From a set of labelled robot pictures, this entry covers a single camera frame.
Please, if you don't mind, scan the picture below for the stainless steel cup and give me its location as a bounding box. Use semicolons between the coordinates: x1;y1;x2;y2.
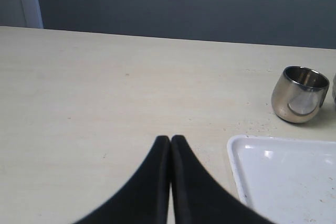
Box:
271;66;330;123

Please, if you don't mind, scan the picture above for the steel bowl with rice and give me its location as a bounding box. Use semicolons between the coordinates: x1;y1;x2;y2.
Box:
332;74;336;105

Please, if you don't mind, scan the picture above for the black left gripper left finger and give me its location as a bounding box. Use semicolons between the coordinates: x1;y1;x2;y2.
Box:
77;135;170;223

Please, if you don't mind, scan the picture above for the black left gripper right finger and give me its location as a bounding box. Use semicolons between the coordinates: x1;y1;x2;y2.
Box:
171;135;271;223

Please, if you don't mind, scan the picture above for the white plastic tray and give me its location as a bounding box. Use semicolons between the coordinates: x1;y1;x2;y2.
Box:
227;135;335;223

